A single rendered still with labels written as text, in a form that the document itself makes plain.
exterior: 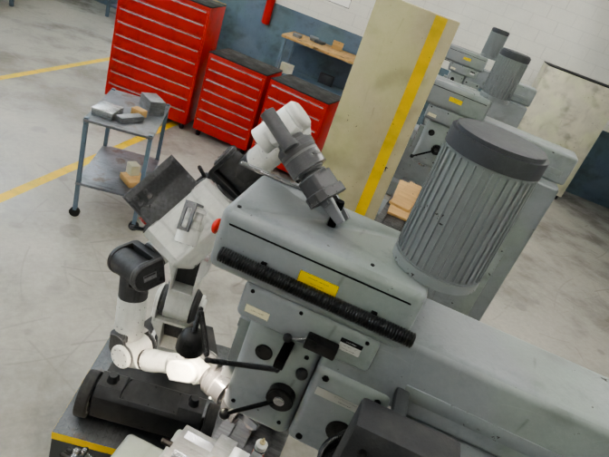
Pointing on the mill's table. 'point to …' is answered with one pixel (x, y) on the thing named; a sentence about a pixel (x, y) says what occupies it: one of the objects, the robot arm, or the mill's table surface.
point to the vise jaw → (224, 446)
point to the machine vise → (194, 444)
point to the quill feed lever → (284, 402)
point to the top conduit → (316, 296)
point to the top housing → (320, 254)
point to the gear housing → (249, 306)
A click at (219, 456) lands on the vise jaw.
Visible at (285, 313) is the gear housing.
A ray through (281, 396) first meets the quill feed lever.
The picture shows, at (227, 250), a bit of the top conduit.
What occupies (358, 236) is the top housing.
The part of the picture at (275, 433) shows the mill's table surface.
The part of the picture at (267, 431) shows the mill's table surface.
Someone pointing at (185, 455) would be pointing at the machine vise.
